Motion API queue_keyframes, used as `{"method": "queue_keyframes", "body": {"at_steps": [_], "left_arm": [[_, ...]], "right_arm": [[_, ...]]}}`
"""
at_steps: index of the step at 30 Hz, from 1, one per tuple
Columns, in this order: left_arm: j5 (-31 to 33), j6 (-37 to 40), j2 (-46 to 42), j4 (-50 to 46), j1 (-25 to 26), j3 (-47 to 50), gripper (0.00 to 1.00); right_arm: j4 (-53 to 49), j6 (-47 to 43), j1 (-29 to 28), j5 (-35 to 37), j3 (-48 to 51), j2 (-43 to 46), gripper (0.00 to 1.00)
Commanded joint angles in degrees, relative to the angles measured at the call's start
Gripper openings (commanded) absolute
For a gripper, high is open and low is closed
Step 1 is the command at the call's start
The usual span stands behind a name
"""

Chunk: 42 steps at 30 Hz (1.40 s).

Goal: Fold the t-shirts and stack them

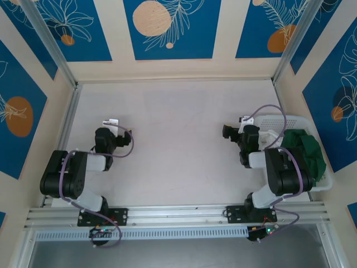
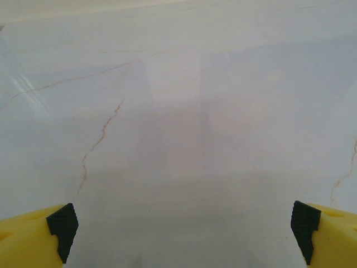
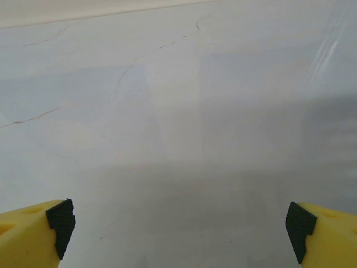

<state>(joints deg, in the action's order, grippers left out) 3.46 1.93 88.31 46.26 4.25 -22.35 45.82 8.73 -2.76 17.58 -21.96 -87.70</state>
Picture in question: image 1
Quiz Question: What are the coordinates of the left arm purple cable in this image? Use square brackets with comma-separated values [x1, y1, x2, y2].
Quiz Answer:
[60, 124, 134, 248]

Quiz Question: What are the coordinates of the white t-shirt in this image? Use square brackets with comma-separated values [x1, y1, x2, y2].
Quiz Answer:
[258, 130, 285, 153]

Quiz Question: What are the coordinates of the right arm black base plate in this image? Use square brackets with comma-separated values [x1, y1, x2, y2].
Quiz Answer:
[226, 205, 278, 224]

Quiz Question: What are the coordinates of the white perforated plastic basket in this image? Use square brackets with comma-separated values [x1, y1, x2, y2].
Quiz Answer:
[252, 113, 334, 193]

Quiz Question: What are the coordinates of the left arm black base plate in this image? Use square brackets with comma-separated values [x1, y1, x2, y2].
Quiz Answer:
[77, 208, 129, 227]

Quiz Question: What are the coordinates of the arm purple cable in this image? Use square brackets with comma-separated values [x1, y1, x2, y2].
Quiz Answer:
[60, 124, 134, 248]
[247, 104, 305, 243]

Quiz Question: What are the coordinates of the long aluminium mounting rail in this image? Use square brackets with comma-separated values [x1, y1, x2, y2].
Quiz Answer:
[23, 202, 331, 228]

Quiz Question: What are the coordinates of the grey slotted cable duct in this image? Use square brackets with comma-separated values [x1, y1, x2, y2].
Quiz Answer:
[35, 226, 250, 241]

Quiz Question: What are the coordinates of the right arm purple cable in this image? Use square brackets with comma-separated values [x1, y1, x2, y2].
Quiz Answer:
[247, 104, 305, 243]

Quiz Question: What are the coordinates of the blue floral wall panel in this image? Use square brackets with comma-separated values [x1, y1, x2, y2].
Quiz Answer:
[290, 0, 344, 75]
[302, 21, 357, 174]
[235, 0, 310, 59]
[0, 40, 48, 179]
[27, 0, 113, 63]
[0, 0, 59, 80]

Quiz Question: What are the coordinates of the green t-shirt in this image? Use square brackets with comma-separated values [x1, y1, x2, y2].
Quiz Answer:
[280, 128, 327, 188]

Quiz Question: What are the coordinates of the blue panel with beige circle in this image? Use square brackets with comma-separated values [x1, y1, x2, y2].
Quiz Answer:
[123, 0, 223, 61]

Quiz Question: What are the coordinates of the aluminium frame post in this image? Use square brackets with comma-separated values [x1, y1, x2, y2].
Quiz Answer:
[19, 0, 79, 89]
[316, 223, 345, 268]
[272, 0, 320, 84]
[15, 227, 38, 268]

